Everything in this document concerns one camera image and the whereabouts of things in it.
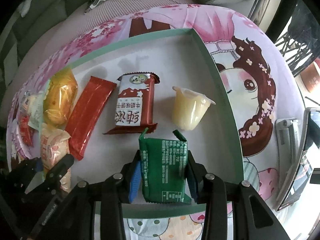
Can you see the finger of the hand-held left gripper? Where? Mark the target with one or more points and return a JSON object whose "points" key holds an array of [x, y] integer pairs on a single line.
{"points": [[27, 167], [60, 167]]}

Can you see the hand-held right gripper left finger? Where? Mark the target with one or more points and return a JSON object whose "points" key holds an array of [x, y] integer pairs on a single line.
{"points": [[135, 180]]}

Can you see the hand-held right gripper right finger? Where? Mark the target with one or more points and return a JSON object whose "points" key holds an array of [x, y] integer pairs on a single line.
{"points": [[193, 185]]}

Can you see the peach snack packet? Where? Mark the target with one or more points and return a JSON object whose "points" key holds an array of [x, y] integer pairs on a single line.
{"points": [[53, 145]]}

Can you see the dark green snack packet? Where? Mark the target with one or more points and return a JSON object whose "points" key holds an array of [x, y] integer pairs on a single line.
{"points": [[162, 170]]}

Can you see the long red wafer packet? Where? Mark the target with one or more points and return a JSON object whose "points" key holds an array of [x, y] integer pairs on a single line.
{"points": [[87, 115]]}

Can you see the yellow cake packet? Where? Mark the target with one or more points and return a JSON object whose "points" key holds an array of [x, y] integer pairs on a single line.
{"points": [[60, 97]]}

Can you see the brown white biscuit packet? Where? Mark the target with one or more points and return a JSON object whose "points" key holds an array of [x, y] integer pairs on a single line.
{"points": [[132, 105]]}

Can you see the translucent jelly cup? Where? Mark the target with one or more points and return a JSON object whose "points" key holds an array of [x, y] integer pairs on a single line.
{"points": [[190, 110]]}

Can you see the teal shallow box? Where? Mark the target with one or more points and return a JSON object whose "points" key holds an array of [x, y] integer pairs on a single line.
{"points": [[162, 55]]}

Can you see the silver metal stand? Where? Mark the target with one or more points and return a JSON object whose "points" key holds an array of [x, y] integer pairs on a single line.
{"points": [[286, 130]]}

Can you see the grey-green sofa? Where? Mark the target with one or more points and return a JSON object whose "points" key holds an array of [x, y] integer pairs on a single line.
{"points": [[37, 10]]}

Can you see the brown plant pot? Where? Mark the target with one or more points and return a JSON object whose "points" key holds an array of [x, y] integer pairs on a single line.
{"points": [[311, 77]]}

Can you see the black iron railing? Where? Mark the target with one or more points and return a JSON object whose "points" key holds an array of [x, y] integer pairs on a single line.
{"points": [[292, 47]]}

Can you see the black door frame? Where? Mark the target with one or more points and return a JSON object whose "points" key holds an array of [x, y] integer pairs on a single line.
{"points": [[282, 15]]}

